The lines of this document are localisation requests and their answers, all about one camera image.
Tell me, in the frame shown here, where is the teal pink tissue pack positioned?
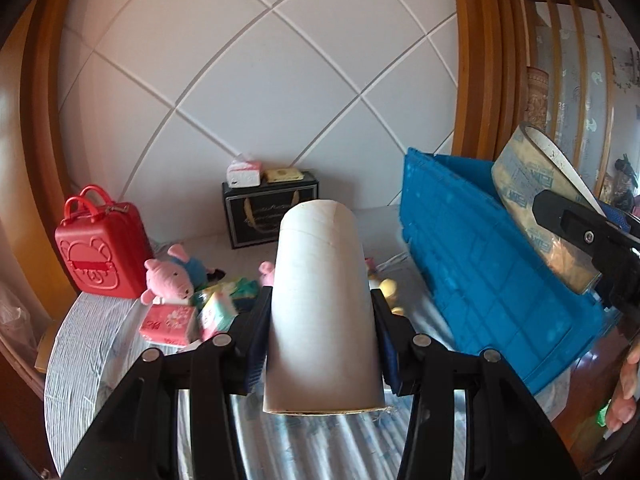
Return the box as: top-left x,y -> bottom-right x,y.
200,292 -> 238,341

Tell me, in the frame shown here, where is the white cardboard tube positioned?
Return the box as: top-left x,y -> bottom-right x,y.
262,200 -> 385,416

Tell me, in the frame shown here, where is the person right hand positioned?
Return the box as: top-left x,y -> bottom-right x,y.
605,340 -> 640,432

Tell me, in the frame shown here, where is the pink flower tissue pack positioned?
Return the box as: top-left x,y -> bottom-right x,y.
139,304 -> 198,347

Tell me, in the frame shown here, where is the pink pig plush orange shirt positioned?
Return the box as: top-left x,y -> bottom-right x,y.
258,261 -> 276,287

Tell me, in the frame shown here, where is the blue plastic storage crate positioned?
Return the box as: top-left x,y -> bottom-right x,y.
399,148 -> 608,393

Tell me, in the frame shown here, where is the pink pig plush blue shirt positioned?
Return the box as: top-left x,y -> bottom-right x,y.
140,244 -> 226,306

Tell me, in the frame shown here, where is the white plastic clip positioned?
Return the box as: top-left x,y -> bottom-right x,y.
374,252 -> 409,272

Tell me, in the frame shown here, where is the black gift bag box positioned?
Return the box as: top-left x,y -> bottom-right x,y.
221,171 -> 319,249

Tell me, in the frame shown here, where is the red piggy suitcase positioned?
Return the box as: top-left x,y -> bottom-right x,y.
54,184 -> 153,299

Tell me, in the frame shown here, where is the pink white tissue box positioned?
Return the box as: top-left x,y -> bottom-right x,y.
226,156 -> 262,188

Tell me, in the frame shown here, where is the small yellow box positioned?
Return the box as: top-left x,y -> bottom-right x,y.
264,167 -> 305,184

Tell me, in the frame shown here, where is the clear plastic bag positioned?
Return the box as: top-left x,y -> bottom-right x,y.
0,284 -> 37,365

